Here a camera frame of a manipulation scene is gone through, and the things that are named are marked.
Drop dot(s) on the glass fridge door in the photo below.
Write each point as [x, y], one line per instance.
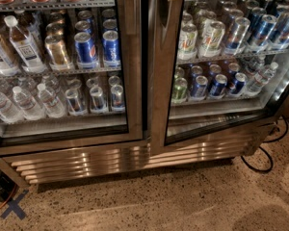
[66, 18]
[213, 127]

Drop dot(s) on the white 7up can right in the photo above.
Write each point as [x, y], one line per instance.
[210, 45]

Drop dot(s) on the white 7up can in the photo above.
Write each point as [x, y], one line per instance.
[187, 42]
[210, 45]

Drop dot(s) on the white 7up can left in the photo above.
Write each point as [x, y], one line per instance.
[187, 42]

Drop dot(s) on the silver blue energy can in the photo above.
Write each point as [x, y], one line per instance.
[236, 35]
[262, 31]
[280, 35]

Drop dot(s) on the blue Pepsi can right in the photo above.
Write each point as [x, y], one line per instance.
[110, 47]

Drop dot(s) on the blue pepsi can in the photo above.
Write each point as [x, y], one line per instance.
[87, 57]
[110, 47]

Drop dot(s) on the green soda can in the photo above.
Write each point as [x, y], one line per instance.
[179, 91]

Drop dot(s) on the blue Pepsi can left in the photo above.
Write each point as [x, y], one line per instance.
[87, 57]

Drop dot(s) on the silver diet cola can right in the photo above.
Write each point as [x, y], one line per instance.
[117, 98]

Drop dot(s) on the silver diet cola can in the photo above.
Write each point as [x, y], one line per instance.
[117, 98]
[75, 104]
[98, 100]

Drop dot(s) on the water bottle right compartment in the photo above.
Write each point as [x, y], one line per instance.
[261, 79]

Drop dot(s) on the gold soda can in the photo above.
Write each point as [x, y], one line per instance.
[56, 49]

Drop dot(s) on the silver diet cola can middle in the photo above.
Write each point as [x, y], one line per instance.
[98, 100]

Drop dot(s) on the silver diet cola can left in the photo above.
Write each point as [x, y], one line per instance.
[75, 104]

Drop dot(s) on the iced tea bottle white cap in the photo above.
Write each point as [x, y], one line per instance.
[25, 45]

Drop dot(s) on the water bottle right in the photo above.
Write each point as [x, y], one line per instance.
[52, 103]

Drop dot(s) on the water bottle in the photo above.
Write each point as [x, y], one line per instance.
[28, 104]
[52, 103]
[8, 111]

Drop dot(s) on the iced tea bottle far left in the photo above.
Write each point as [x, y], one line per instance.
[8, 60]

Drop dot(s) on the water bottle middle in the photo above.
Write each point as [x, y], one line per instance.
[28, 104]

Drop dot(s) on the water bottle far left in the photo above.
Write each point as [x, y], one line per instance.
[8, 111]

